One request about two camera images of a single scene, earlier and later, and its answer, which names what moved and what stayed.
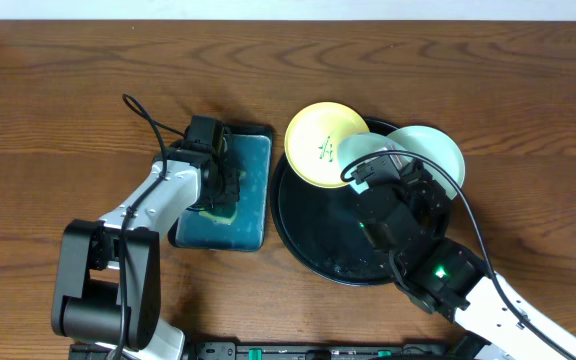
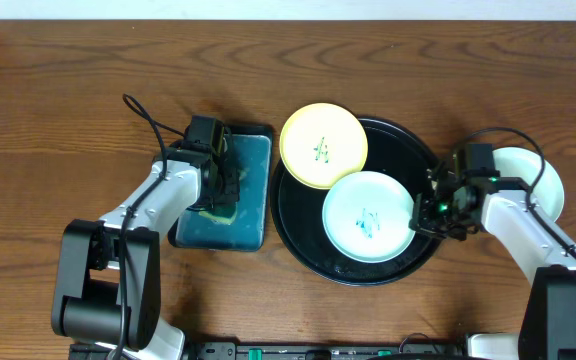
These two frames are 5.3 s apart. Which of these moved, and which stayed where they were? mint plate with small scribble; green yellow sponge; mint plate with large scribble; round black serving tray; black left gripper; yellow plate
Moved: mint plate with large scribble; mint plate with small scribble
Stayed: black left gripper; yellow plate; green yellow sponge; round black serving tray
